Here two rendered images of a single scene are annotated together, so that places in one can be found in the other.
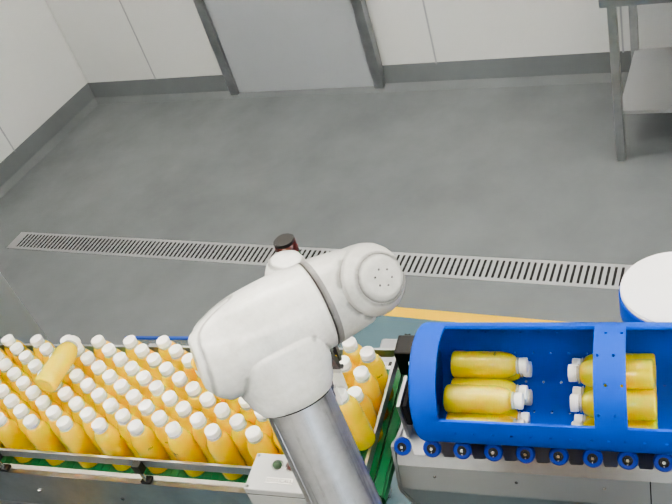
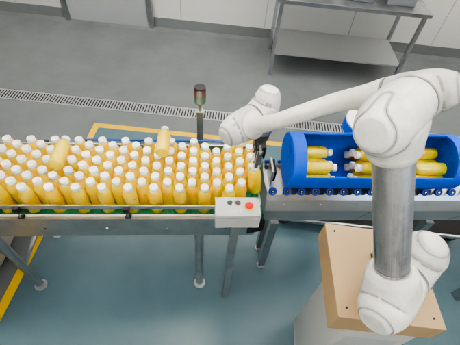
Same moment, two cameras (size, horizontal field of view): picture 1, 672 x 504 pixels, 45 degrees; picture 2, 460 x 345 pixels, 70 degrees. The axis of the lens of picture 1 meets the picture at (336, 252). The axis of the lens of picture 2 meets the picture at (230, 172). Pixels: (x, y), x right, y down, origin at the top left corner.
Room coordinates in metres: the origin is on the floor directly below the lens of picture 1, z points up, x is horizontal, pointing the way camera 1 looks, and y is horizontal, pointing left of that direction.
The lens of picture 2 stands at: (0.57, 0.78, 2.30)
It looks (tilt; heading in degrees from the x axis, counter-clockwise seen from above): 50 degrees down; 325
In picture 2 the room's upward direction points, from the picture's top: 6 degrees clockwise
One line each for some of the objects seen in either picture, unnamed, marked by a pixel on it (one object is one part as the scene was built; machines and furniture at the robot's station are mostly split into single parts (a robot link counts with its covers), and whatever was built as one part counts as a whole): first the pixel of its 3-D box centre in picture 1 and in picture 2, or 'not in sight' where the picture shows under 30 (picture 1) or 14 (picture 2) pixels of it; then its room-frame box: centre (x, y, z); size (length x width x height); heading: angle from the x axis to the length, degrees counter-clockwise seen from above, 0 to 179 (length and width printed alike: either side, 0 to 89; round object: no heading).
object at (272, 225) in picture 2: not in sight; (266, 244); (1.29, -0.07, 0.31); 0.06 x 0.06 x 0.63; 62
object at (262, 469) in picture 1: (295, 485); (237, 212); (1.22, 0.27, 1.05); 0.20 x 0.10 x 0.10; 62
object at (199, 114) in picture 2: not in sight; (200, 172); (1.88, 0.13, 0.55); 0.04 x 0.04 x 1.10; 62
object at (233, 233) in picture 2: not in sight; (229, 264); (1.22, 0.27, 0.50); 0.04 x 0.04 x 1.00; 62
